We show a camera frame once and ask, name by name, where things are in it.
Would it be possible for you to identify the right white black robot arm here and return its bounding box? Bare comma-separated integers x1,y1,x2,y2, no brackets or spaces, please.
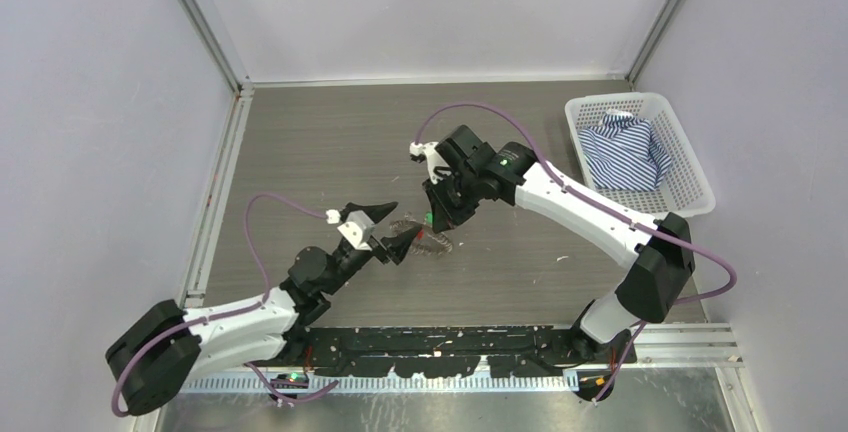
409,125,695,363

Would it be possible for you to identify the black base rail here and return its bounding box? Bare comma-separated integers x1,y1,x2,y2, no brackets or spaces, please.
259,325,631,379

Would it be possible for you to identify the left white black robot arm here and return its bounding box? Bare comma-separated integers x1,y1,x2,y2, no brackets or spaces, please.
105,202,422,418

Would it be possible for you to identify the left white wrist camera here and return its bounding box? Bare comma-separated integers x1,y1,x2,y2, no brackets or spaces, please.
325,209,376,249

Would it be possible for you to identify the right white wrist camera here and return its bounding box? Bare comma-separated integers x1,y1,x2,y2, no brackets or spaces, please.
409,141,447,184

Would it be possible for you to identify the blue striped shirt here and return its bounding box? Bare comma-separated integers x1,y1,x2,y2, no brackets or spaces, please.
578,109,673,192

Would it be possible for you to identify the white plastic basket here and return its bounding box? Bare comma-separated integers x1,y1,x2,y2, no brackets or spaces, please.
564,92,716,218

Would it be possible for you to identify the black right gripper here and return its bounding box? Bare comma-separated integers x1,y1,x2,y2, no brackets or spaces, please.
423,167,483,232

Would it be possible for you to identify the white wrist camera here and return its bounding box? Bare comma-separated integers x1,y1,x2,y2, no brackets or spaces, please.
325,209,376,249
409,141,447,184

